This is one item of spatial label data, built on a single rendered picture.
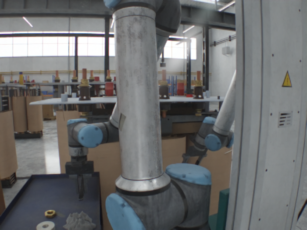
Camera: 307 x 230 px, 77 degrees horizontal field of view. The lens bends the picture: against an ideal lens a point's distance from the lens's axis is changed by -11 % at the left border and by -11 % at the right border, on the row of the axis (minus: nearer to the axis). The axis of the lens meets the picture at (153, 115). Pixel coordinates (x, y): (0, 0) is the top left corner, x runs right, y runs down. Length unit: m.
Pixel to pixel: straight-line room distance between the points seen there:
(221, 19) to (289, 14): 10.91
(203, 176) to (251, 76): 0.31
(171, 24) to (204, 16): 10.51
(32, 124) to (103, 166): 5.73
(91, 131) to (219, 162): 1.20
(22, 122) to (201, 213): 6.82
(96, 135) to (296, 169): 0.74
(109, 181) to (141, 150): 1.06
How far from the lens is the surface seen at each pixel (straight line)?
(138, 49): 0.53
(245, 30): 0.62
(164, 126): 1.57
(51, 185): 1.40
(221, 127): 1.10
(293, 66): 0.76
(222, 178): 1.88
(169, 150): 1.58
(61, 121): 3.16
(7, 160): 3.58
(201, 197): 0.69
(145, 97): 0.52
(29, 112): 7.15
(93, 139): 0.87
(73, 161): 0.97
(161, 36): 0.71
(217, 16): 11.57
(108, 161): 1.52
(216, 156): 1.78
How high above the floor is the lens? 1.42
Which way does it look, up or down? 6 degrees down
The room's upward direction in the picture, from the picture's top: straight up
